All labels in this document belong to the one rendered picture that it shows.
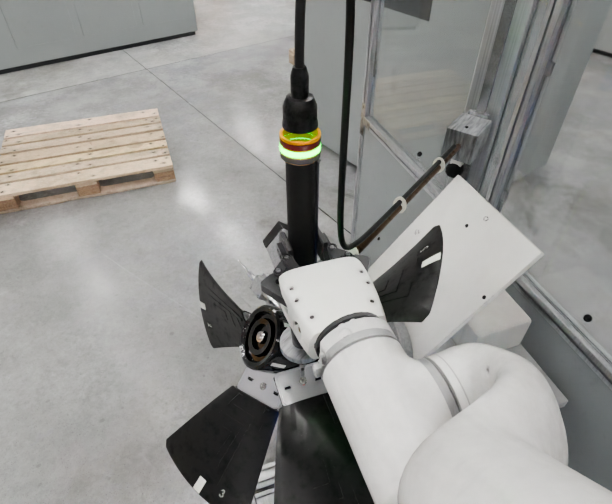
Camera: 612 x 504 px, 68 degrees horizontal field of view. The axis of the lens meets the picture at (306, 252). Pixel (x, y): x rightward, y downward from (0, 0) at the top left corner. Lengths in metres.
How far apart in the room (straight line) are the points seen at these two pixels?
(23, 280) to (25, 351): 0.55
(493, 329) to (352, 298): 0.81
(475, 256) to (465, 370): 0.53
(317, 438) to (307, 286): 0.34
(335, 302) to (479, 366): 0.16
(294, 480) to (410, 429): 0.41
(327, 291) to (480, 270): 0.48
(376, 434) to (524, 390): 0.12
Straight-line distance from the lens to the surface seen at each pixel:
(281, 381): 0.83
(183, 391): 2.27
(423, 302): 0.62
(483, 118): 1.14
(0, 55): 6.16
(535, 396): 0.34
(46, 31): 6.16
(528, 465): 0.24
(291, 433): 0.79
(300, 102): 0.46
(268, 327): 0.82
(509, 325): 1.29
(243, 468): 0.98
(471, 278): 0.92
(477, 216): 0.96
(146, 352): 2.45
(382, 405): 0.40
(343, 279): 0.50
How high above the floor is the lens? 1.89
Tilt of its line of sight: 42 degrees down
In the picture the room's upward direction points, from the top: straight up
